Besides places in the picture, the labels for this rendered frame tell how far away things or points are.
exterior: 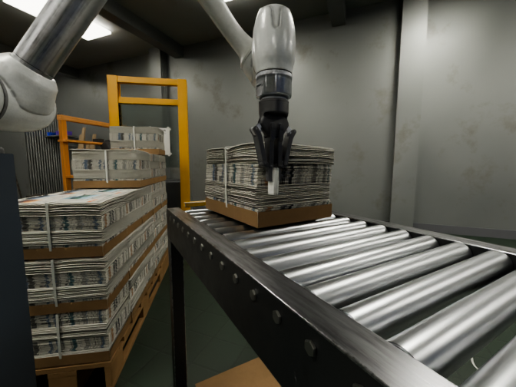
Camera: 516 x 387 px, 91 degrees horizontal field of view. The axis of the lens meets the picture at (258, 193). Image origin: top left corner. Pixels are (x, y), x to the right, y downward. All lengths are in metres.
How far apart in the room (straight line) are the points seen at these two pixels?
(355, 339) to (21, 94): 0.97
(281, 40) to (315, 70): 4.05
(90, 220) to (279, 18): 0.97
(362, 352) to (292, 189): 0.52
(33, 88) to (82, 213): 0.47
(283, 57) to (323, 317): 0.54
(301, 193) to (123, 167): 1.25
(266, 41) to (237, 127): 4.33
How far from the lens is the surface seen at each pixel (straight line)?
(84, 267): 1.27
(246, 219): 0.72
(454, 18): 4.91
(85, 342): 1.43
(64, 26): 1.01
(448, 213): 4.57
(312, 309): 0.34
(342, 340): 0.30
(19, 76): 1.00
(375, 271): 0.48
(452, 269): 0.55
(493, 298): 0.47
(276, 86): 0.64
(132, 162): 1.73
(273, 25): 0.68
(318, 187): 0.81
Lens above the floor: 0.97
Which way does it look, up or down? 6 degrees down
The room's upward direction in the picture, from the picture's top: straight up
